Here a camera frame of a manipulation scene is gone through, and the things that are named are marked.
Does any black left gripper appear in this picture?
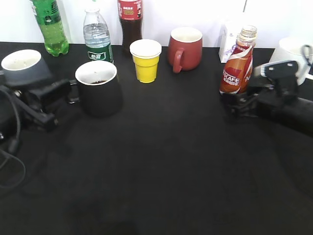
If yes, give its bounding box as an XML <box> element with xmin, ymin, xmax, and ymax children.
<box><xmin>4</xmin><ymin>79</ymin><xmax>71</xmax><ymax>132</ymax></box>

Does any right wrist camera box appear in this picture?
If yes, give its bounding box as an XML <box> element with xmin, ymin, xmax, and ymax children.
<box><xmin>253</xmin><ymin>60</ymin><xmax>300</xmax><ymax>100</ymax></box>

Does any white purple milk carton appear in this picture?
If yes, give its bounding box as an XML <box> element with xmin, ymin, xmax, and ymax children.
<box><xmin>219</xmin><ymin>21</ymin><xmax>241</xmax><ymax>63</ymax></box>

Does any green sprite bottle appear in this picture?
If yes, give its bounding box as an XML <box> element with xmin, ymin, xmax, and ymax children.
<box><xmin>30</xmin><ymin>0</ymin><xmax>69</xmax><ymax>57</ymax></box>

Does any cola bottle red label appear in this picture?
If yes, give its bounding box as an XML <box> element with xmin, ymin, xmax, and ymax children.
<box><xmin>117</xmin><ymin>0</ymin><xmax>143</xmax><ymax>56</ymax></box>

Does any clear water bottle green label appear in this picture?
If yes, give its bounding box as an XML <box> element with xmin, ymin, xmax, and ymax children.
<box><xmin>83</xmin><ymin>7</ymin><xmax>114</xmax><ymax>63</ymax></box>

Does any yellow plastic cup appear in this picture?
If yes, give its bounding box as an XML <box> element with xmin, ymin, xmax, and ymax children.
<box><xmin>130</xmin><ymin>39</ymin><xmax>162</xmax><ymax>83</ymax></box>

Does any red ceramic mug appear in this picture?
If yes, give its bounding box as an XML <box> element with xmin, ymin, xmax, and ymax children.
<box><xmin>167</xmin><ymin>27</ymin><xmax>203</xmax><ymax>73</ymax></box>

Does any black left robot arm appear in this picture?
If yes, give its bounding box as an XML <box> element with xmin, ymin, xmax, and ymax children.
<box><xmin>0</xmin><ymin>79</ymin><xmax>71</xmax><ymax>142</ymax></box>

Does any grey ceramic mug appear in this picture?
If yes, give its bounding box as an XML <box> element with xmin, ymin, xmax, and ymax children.
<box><xmin>1</xmin><ymin>49</ymin><xmax>53</xmax><ymax>87</ymax></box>

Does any white ceramic mug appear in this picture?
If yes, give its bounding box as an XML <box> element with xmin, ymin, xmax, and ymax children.
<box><xmin>269</xmin><ymin>37</ymin><xmax>313</xmax><ymax>85</ymax></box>

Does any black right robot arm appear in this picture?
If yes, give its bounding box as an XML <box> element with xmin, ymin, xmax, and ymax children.
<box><xmin>221</xmin><ymin>85</ymin><xmax>313</xmax><ymax>136</ymax></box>

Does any black ceramic mug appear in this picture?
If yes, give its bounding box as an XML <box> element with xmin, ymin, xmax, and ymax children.
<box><xmin>68</xmin><ymin>61</ymin><xmax>123</xmax><ymax>118</ymax></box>

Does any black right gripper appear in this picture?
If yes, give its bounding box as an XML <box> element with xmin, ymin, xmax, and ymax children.
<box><xmin>221</xmin><ymin>85</ymin><xmax>297</xmax><ymax>121</ymax></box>

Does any nescafe coffee bottle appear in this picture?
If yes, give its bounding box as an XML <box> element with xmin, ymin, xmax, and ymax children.
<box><xmin>219</xmin><ymin>25</ymin><xmax>257</xmax><ymax>95</ymax></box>

